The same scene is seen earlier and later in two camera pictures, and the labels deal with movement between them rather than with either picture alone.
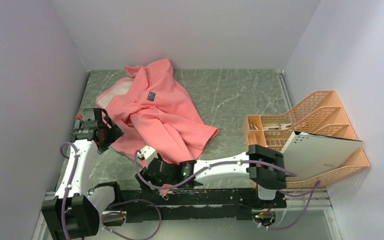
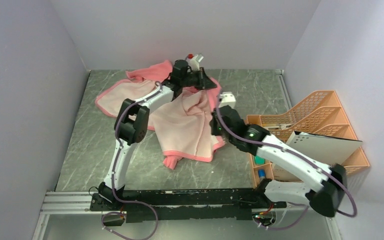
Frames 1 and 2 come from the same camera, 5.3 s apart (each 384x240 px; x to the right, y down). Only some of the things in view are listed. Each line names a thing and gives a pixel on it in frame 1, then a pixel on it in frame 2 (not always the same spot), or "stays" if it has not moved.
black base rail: [145, 205] stays
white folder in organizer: [307, 153] stays
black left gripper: [114, 133] -> [205, 83]
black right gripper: [147, 178] -> [214, 131]
